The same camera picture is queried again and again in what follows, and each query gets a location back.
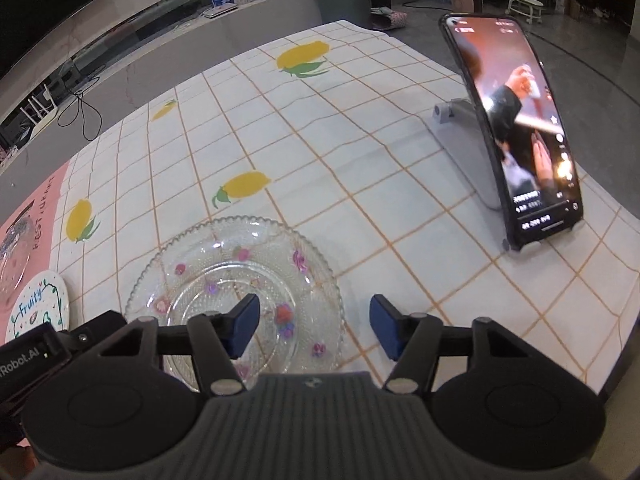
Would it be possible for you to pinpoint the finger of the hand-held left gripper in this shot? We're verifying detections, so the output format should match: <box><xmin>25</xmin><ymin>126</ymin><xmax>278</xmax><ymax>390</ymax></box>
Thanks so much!
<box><xmin>60</xmin><ymin>310</ymin><xmax>129</xmax><ymax>354</ymax></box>

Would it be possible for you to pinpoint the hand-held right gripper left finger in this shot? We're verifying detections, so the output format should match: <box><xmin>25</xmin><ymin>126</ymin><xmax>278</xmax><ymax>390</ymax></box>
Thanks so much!
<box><xmin>97</xmin><ymin>293</ymin><xmax>261</xmax><ymax>396</ymax></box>

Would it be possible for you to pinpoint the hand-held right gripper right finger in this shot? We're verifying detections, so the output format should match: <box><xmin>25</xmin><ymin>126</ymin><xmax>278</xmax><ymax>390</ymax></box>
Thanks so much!
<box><xmin>369</xmin><ymin>294</ymin><xmax>546</xmax><ymax>395</ymax></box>

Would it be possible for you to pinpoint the white fruit-print plate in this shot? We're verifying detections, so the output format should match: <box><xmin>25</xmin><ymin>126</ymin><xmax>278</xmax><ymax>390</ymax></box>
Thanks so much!
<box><xmin>7</xmin><ymin>270</ymin><xmax>69</xmax><ymax>346</ymax></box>

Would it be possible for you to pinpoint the flowered glass plate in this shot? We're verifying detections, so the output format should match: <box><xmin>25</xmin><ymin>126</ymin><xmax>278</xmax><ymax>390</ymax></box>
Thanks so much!
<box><xmin>124</xmin><ymin>216</ymin><xmax>347</xmax><ymax>393</ymax></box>

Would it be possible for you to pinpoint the clear glass plate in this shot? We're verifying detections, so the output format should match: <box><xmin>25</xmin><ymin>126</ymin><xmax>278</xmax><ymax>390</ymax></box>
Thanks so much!
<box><xmin>0</xmin><ymin>212</ymin><xmax>33</xmax><ymax>306</ymax></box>

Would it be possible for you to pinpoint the pink printed placemat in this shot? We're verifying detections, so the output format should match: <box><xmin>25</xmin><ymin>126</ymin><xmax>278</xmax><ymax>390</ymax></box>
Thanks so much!
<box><xmin>0</xmin><ymin>162</ymin><xmax>71</xmax><ymax>321</ymax></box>

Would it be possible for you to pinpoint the lemon checkered tablecloth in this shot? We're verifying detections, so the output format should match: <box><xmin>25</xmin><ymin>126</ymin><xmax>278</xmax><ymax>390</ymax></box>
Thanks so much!
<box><xmin>0</xmin><ymin>20</ymin><xmax>631</xmax><ymax>411</ymax></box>

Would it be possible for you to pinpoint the grey phone stand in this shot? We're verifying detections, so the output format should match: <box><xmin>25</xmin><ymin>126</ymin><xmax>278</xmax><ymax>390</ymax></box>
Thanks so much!
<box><xmin>432</xmin><ymin>100</ymin><xmax>543</xmax><ymax>261</ymax></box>

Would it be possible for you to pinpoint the white router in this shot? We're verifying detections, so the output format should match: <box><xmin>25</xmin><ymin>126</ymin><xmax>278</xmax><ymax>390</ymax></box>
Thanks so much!
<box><xmin>20</xmin><ymin>85</ymin><xmax>57</xmax><ymax>126</ymax></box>

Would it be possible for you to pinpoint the black smartphone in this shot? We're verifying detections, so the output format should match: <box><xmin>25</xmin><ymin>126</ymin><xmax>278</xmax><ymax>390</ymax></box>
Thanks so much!
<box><xmin>439</xmin><ymin>12</ymin><xmax>586</xmax><ymax>252</ymax></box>

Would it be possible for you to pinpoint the grey marble TV cabinet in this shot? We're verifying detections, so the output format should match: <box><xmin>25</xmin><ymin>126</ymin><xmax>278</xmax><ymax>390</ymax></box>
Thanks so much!
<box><xmin>0</xmin><ymin>0</ymin><xmax>323</xmax><ymax>176</ymax></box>

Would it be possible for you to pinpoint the pink patterned slipper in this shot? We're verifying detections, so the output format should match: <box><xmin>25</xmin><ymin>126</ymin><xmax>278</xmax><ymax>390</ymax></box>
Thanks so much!
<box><xmin>370</xmin><ymin>7</ymin><xmax>408</xmax><ymax>31</ymax></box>

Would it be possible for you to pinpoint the black television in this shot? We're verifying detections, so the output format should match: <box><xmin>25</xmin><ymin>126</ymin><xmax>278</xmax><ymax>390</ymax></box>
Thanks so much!
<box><xmin>0</xmin><ymin>0</ymin><xmax>111</xmax><ymax>78</ymax></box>

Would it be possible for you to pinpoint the white stool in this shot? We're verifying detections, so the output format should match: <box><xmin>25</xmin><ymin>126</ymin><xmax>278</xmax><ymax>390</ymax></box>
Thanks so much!
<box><xmin>507</xmin><ymin>0</ymin><xmax>545</xmax><ymax>25</ymax></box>

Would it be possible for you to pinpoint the black cable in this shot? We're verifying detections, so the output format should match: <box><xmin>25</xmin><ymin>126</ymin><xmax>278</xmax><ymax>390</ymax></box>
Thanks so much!
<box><xmin>56</xmin><ymin>77</ymin><xmax>103</xmax><ymax>142</ymax></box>

